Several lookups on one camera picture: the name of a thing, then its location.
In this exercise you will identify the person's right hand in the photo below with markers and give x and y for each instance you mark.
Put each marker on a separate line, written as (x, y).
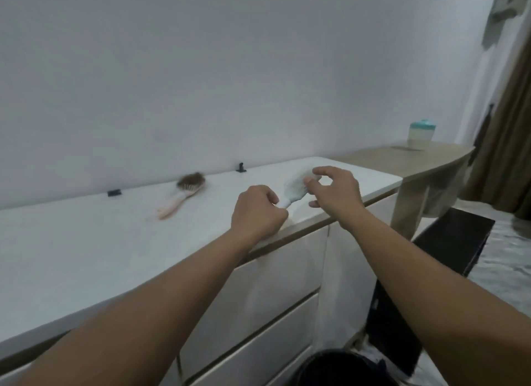
(342, 197)

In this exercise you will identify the person's left hand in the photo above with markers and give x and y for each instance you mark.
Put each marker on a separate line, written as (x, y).
(255, 217)

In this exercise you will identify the person's right thumb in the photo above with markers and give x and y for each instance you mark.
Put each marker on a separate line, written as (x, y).
(314, 185)

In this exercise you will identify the person's left fingers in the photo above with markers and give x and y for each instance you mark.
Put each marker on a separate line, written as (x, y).
(265, 193)

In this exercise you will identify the white hairbrush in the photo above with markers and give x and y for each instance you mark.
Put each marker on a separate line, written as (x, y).
(294, 188)

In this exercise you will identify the person's left forearm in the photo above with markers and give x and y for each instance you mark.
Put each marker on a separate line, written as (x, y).
(157, 311)

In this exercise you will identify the person's right forearm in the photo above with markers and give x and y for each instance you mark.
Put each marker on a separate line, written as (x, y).
(435, 298)

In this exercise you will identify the pink hairbrush with hair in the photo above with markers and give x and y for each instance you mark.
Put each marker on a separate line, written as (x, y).
(186, 187)

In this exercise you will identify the beige wooden side table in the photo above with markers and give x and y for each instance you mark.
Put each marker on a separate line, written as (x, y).
(415, 161)

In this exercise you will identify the clear jar with teal lid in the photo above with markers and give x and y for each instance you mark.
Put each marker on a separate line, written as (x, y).
(420, 135)

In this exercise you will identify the black box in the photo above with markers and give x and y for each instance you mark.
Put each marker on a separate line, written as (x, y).
(439, 269)

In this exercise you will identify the white drawer cabinet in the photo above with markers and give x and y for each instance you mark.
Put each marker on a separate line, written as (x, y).
(103, 249)

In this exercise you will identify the black round bin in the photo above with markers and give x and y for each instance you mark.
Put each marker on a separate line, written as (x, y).
(344, 369)

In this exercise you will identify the brown curtain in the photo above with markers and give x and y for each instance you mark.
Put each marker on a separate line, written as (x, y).
(504, 149)

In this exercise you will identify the grey patterned rug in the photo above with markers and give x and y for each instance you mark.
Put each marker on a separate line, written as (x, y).
(504, 265)

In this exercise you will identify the black wall hook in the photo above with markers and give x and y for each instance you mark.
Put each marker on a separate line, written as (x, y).
(240, 167)

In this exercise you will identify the black wall clip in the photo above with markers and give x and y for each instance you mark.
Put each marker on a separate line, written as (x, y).
(114, 193)

